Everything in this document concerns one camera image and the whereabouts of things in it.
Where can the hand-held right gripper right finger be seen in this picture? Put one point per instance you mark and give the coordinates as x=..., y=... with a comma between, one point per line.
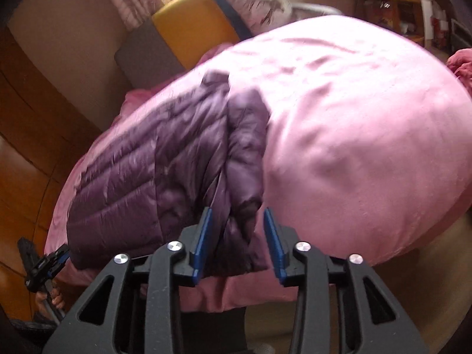
x=274, y=245

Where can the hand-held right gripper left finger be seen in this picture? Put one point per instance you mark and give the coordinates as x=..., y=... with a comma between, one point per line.
x=202, y=245

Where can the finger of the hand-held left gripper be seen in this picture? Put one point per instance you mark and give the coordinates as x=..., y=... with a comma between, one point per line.
x=59, y=260

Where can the purple puffer jacket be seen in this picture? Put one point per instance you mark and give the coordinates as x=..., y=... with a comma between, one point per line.
x=162, y=177

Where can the person's left hand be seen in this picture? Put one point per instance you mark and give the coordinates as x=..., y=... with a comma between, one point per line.
x=56, y=298

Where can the wooden wardrobe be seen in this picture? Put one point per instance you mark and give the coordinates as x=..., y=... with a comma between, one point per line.
x=33, y=155

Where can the pink bed sheet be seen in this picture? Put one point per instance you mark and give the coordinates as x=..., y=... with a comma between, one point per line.
x=361, y=147

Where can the grey orange blue headboard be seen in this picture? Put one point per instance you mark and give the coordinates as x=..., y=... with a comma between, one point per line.
x=184, y=25

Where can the crumpled pink cloth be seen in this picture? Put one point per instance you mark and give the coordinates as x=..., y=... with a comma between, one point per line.
x=461, y=68

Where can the cluttered wooden desk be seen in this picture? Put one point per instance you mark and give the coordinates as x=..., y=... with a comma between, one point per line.
x=394, y=3

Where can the grey metal bed rail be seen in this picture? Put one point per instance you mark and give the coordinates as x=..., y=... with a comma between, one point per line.
x=317, y=7

